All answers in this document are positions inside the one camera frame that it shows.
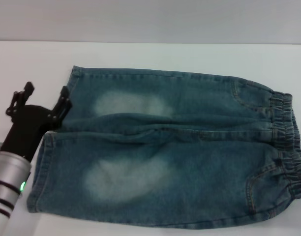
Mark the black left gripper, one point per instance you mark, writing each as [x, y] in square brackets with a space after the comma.
[27, 123]

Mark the blue denim shorts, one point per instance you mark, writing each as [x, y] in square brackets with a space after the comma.
[165, 159]

